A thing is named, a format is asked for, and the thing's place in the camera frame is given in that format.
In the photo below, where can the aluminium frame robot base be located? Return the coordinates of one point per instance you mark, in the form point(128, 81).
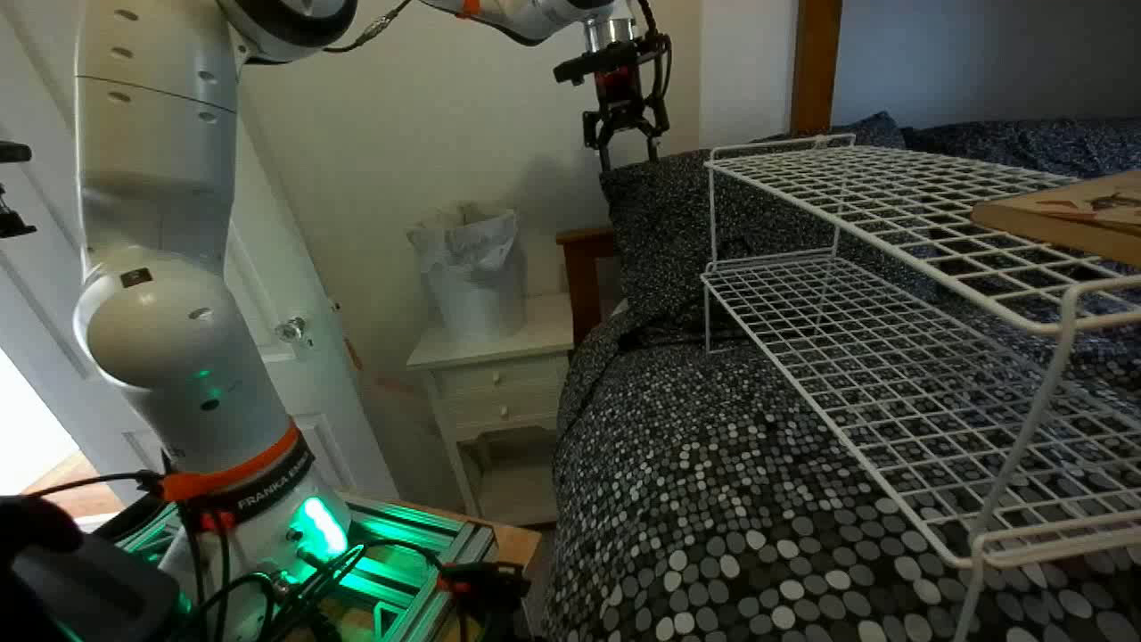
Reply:
point(404, 557)

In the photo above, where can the dark navy patterned blanket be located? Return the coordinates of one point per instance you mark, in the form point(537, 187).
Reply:
point(1022, 143)

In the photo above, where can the white door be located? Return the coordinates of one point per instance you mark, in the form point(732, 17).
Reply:
point(322, 394)

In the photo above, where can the brown wooden bed headboard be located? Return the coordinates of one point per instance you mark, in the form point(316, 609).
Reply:
point(583, 278)

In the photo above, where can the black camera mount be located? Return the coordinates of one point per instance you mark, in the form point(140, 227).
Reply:
point(12, 192)

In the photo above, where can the wooden board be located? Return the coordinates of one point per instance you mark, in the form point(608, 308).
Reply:
point(1071, 217)

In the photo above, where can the white crumpled bag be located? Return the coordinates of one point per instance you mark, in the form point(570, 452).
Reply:
point(472, 270)

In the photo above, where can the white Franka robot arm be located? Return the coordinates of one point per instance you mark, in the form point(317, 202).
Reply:
point(165, 308)

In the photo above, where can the black dotted bedspread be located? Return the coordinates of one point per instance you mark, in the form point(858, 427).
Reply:
point(713, 502)

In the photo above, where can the black device with grey cover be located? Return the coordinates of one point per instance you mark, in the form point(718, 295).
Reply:
point(72, 582)

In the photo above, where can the red and black clamp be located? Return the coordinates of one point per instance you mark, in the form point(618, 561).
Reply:
point(484, 582)

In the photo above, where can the white nightstand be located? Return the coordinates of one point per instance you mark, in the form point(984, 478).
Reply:
point(501, 378)

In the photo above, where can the tall wooden post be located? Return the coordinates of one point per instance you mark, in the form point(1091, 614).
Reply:
point(814, 64)

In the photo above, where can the dark speckled pillow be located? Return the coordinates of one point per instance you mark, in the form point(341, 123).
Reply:
point(665, 236)

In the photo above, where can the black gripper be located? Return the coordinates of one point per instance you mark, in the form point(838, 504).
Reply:
point(618, 73)

